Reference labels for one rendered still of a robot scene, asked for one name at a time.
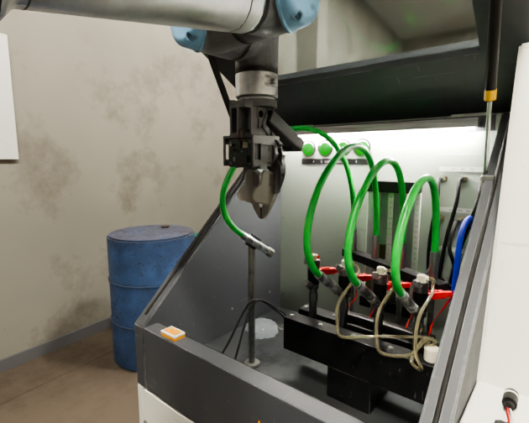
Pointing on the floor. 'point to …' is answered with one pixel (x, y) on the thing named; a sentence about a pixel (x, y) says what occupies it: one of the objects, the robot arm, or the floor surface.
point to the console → (521, 242)
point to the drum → (139, 277)
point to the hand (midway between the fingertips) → (264, 211)
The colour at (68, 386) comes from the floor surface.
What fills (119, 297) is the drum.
